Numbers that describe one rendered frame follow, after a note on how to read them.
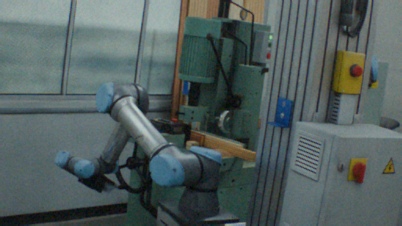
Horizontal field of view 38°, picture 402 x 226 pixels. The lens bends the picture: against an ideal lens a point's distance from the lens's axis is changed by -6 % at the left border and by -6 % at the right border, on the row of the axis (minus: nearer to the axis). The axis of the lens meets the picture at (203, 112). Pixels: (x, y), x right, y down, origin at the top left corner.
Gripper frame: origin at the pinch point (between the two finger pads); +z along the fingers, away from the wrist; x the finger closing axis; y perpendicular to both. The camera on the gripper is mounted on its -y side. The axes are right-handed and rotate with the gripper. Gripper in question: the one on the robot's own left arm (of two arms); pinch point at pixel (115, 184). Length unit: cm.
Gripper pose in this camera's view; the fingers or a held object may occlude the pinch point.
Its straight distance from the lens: 284.0
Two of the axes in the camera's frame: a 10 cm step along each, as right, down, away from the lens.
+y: -4.2, 8.8, -2.4
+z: 5.8, 4.6, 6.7
